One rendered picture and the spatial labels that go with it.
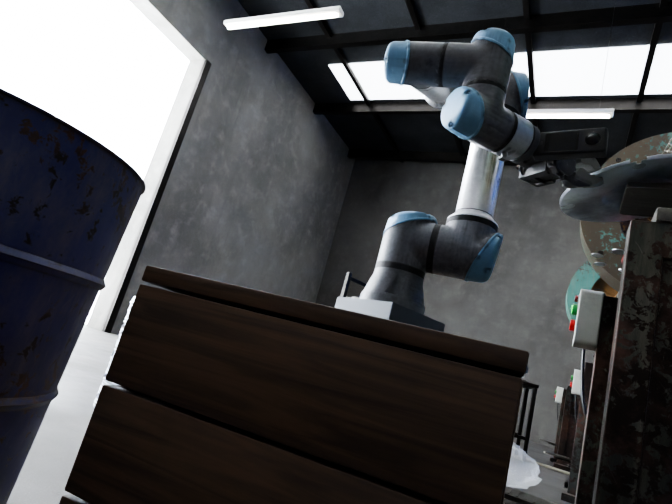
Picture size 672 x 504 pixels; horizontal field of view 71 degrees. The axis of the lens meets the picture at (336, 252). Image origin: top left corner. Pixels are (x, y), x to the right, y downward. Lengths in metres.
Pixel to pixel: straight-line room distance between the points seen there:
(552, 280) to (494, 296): 0.88
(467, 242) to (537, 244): 7.05
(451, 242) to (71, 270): 0.73
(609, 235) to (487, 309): 5.47
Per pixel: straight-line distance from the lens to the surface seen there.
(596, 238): 2.51
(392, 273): 1.05
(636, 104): 7.00
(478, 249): 1.05
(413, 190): 8.84
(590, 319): 1.26
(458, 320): 7.89
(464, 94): 0.83
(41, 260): 0.63
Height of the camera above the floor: 0.30
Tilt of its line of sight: 13 degrees up
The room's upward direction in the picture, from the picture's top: 15 degrees clockwise
